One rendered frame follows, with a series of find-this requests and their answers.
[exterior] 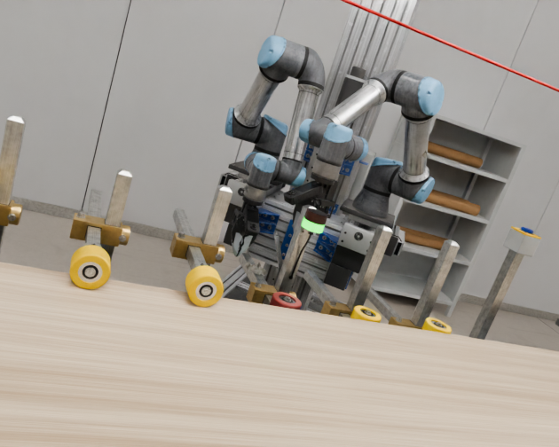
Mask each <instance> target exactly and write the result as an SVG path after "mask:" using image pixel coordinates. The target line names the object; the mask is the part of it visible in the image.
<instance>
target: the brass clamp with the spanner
mask: <svg viewBox="0 0 559 447"><path fill-rule="evenodd" d="M277 292H278V291H277V289H276V288H275V286H270V285H265V284H262V285H261V288H258V287H255V282H251V283H250V286H249V289H248V293H247V296H246V297H247V299H248V301H249V302H254V303H260V304H263V302H264V297H265V295H266V294H267V295H273V294H274V293H277Z"/></svg>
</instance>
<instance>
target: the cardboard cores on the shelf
mask: <svg viewBox="0 0 559 447"><path fill-rule="evenodd" d="M428 153H433V154H435V155H438V156H441V157H444V158H446V159H449V160H453V161H457V162H460V163H463V164H466V165H469V166H471V167H474V168H478V169H479V168H480V167H481V166H482V164H483V159H481V158H478V157H476V156H473V155H470V154H467V153H463V152H460V151H457V150H454V149H452V148H449V147H446V146H443V145H439V144H436V143H433V142H430V141H429V142H428ZM425 201H427V202H429V203H433V204H436V205H439V206H442V207H445V208H450V209H454V210H457V211H460V212H463V213H467V214H470V215H473V216H477V215H478V214H479V212H480V209H481V208H480V206H479V205H477V204H474V203H470V202H469V201H468V200H464V199H463V198H460V197H457V196H453V195H451V194H448V193H444V192H440V191H436V190H433V189H432V191H431V193H430V195H429V197H428V198H427V199H426V200H425ZM399 227H400V228H399V230H401V231H405V242H409V243H413V244H416V245H421V246H425V247H431V248H435V249H438V250H441V248H442V246H443V244H444V242H445V240H449V239H446V238H442V237H438V236H436V235H432V234H428V233H425V232H422V231H416V230H412V229H409V228H406V227H402V226H399Z"/></svg>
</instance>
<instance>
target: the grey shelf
mask: <svg viewBox="0 0 559 447"><path fill-rule="evenodd" d="M404 141H405V118H404V117H403V116H402V114H401V117H400V120H399V122H398V126H397V128H396V131H395V133H394V136H393V138H392V140H391V143H390V147H389V150H388V151H387V154H386V157H385V158H386V159H391V160H394V161H401V162H403V159H404ZM429 141H430V142H433V143H436V144H439V145H443V146H446V147H449V148H452V149H454V150H457V151H460V152H463V153H467V154H470V155H473V156H476V157H478V158H481V159H483V164H482V166H481V167H480V168H479V169H478V168H474V167H471V166H469V165H466V164H463V163H460V162H457V161H453V160H449V159H446V158H444V157H441V156H438V155H435V154H433V153H427V163H426V166H427V167H428V168H429V177H432V178H434V179H435V184H434V187H433V190H436V191H440V192H444V193H448V194H451V195H453V196H457V197H460V198H463V199H464V200H468V201H469V202H470V203H474V204H477V205H479V206H480V208H481V209H480V212H479V214H478V215H477V216H473V215H470V214H467V213H463V212H460V211H457V210H454V209H450V208H445V207H442V206H439V205H436V204H433V203H429V202H427V201H424V202H422V204H416V203H414V202H411V201H410V200H406V199H404V198H401V197H399V196H397V195H395V194H393V193H392V194H391V195H390V198H389V212H388V213H389V214H392V215H394V216H395V221H394V224H395V225H398V226H402V227H406V228H409V229H412V230H416V231H422V232H425V233H428V234H432V235H436V236H438V237H442V238H446V239H449V240H453V241H455V242H456V243H457V244H458V245H459V247H460V248H459V250H458V252H457V255H456V256H455V258H454V260H453V264H452V266H451V269H450V270H449V272H448V274H447V277H446V279H445V282H444V284H443V286H442V288H441V291H440V293H439V295H438V298H437V300H436V302H437V303H441V304H445V305H448V306H447V309H446V311H445V315H446V316H447V317H450V316H451V315H452V313H453V310H454V307H455V305H456V303H457V301H458V299H459V297H460V295H461V291H462V289H463V287H464V286H465V284H466V281H467V279H468V276H469V273H470V272H471V270H472V268H473V266H474V263H475V261H476V259H477V256H478V254H479V252H480V250H481V247H482V245H483V244H484V241H485V238H486V236H487V234H488V232H489V230H490V228H491V226H492V223H493V220H494V218H495V216H496V215H497V212H498V210H499V208H500V205H501V202H502V201H503V199H504V197H505V194H506V192H507V190H508V187H509V185H510V183H511V181H512V179H513V176H514V174H515V172H516V169H517V167H518V165H519V163H520V161H521V159H522V157H523V155H524V151H525V149H526V147H527V145H523V144H520V143H517V142H516V141H513V140H510V139H507V138H504V137H501V136H498V135H495V134H492V133H490V132H488V131H485V130H482V129H478V128H475V127H473V126H470V125H468V124H465V123H462V122H458V121H455V120H453V119H450V118H447V117H444V116H443V115H440V114H435V115H434V117H433V118H432V119H430V124H429ZM466 186H467V187H466ZM439 252H440V250H438V249H435V248H431V247H425V246H421V245H416V244H413V243H409V242H405V244H404V245H403V248H402V250H401V253H400V255H399V257H397V256H396V255H392V256H388V255H383V258H382V261H381V263H380V266H379V268H378V271H377V272H376V275H375V277H374V281H373V284H372V285H371V287H372V288H373V289H374V290H376V291H381V292H385V293H390V294H398V295H403V296H407V297H411V298H415V299H420V298H421V294H422V292H423V289H424V287H425V286H426V283H427V281H428V279H429V275H430V273H431V271H432V269H433V267H434V264H435V262H436V260H437V257H438V255H439Z"/></svg>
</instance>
